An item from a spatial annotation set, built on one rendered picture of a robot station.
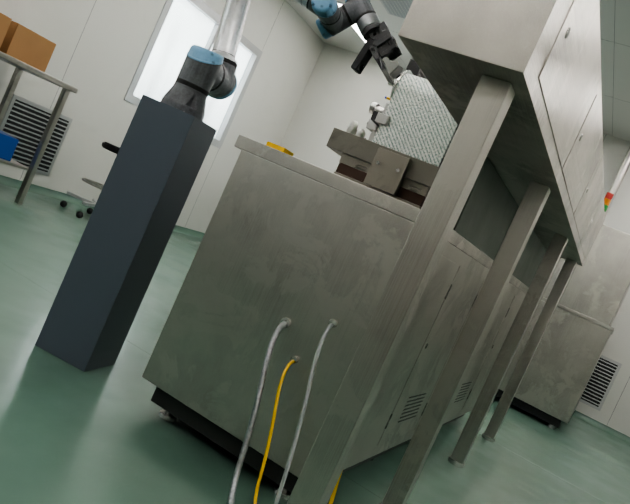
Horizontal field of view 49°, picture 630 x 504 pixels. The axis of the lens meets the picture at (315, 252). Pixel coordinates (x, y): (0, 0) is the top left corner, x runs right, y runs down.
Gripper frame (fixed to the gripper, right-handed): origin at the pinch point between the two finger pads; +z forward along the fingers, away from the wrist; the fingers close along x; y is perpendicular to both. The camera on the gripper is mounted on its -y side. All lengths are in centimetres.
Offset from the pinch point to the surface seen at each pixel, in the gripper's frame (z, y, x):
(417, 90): 9.2, 6.9, -4.5
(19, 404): 59, -115, -67
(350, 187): 36, -19, -30
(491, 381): 96, -30, 114
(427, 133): 23.4, 3.8, -4.5
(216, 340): 58, -75, -30
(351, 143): 22.4, -15.1, -24.2
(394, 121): 14.5, -3.6, -4.5
